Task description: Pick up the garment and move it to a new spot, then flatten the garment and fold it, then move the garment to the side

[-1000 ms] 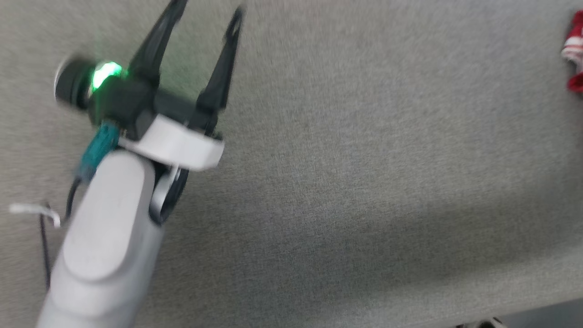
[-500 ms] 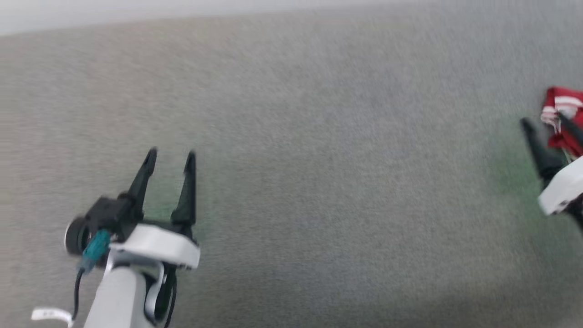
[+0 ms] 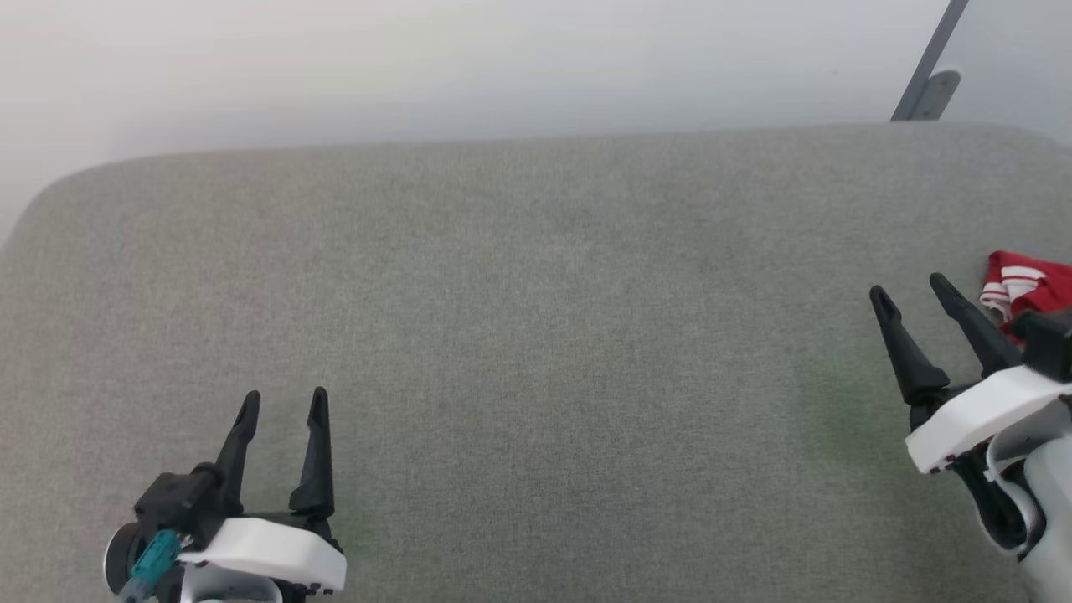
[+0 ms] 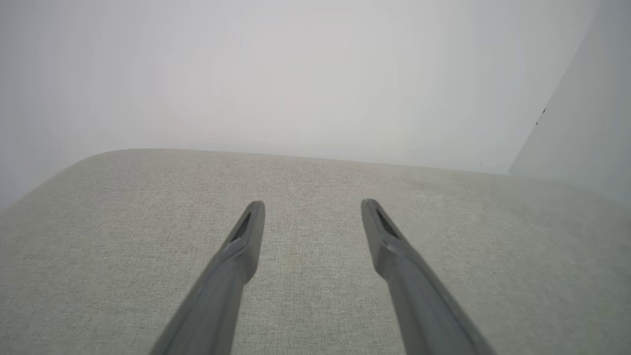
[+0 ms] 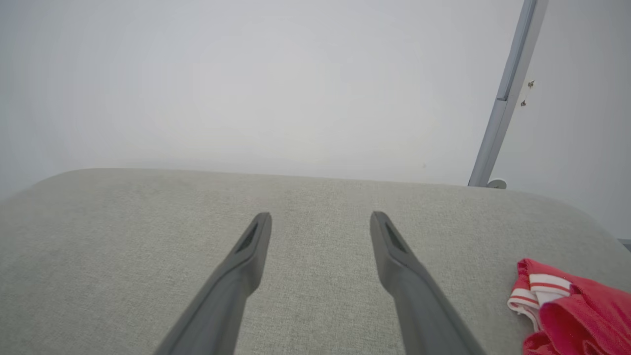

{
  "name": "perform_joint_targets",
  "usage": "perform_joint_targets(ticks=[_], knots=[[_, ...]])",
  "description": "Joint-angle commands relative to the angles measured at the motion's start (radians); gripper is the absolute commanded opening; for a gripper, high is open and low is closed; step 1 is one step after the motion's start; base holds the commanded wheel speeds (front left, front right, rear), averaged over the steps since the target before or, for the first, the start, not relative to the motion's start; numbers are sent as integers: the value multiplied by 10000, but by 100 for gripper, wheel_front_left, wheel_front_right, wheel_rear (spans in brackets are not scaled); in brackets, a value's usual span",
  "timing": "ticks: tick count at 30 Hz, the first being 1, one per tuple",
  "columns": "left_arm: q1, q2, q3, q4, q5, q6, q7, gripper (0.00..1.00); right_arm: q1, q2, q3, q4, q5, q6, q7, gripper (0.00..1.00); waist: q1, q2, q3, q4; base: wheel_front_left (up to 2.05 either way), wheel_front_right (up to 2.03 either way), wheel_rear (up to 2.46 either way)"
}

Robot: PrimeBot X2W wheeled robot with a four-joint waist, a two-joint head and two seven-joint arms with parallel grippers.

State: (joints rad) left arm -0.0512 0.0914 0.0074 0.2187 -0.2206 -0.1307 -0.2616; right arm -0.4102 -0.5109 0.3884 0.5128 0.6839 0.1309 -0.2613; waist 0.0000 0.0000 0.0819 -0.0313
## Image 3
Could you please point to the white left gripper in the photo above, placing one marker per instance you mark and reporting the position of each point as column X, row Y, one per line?
column 276, row 553

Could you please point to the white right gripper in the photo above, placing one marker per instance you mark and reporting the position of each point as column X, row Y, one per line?
column 980, row 410

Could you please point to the red white basketball jersey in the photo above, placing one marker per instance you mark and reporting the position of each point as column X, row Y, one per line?
column 1034, row 289

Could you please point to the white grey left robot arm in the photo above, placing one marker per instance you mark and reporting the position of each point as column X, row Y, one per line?
column 115, row 559

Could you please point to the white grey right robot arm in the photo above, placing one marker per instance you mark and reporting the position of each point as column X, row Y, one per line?
column 1051, row 502

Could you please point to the grey fabric sofa cushion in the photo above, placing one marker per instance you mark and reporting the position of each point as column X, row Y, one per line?
column 544, row 335

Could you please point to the grey metal bar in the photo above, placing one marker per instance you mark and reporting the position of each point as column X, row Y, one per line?
column 934, row 50

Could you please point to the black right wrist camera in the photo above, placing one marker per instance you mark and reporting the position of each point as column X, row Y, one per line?
column 1047, row 343

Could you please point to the teal left camera connector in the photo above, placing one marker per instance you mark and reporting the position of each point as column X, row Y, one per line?
column 155, row 561

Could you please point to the grey metal mounting bracket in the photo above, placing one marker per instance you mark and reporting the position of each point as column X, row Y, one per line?
column 940, row 94

